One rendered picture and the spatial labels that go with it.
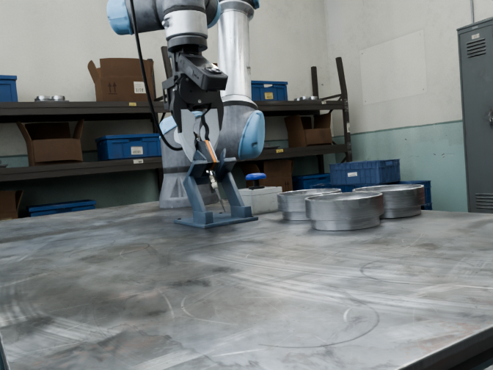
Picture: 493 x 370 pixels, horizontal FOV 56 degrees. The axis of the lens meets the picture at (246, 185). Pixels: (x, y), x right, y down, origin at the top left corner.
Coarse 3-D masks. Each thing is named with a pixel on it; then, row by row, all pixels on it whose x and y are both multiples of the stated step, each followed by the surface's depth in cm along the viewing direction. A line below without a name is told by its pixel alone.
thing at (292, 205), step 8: (288, 192) 80; (296, 192) 80; (304, 192) 81; (312, 192) 80; (320, 192) 80; (328, 192) 71; (336, 192) 72; (280, 200) 74; (288, 200) 72; (296, 200) 71; (280, 208) 74; (288, 208) 72; (296, 208) 71; (304, 208) 71; (288, 216) 73; (296, 216) 72; (304, 216) 71
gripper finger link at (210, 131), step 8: (208, 112) 81; (216, 112) 82; (208, 120) 81; (216, 120) 82; (208, 128) 81; (216, 128) 82; (200, 136) 87; (208, 136) 81; (216, 136) 82; (216, 144) 83
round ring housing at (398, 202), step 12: (384, 192) 66; (396, 192) 65; (408, 192) 65; (420, 192) 67; (384, 204) 66; (396, 204) 65; (408, 204) 65; (420, 204) 67; (384, 216) 66; (396, 216) 66; (408, 216) 66
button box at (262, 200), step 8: (240, 192) 88; (248, 192) 86; (256, 192) 85; (264, 192) 86; (272, 192) 87; (280, 192) 88; (248, 200) 86; (256, 200) 85; (264, 200) 86; (272, 200) 87; (256, 208) 85; (264, 208) 86; (272, 208) 87
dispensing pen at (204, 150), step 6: (198, 138) 83; (198, 144) 79; (204, 144) 80; (204, 150) 79; (210, 156) 79; (210, 162) 78; (210, 168) 79; (210, 174) 79; (210, 180) 78; (216, 186) 78; (216, 192) 77; (222, 204) 76
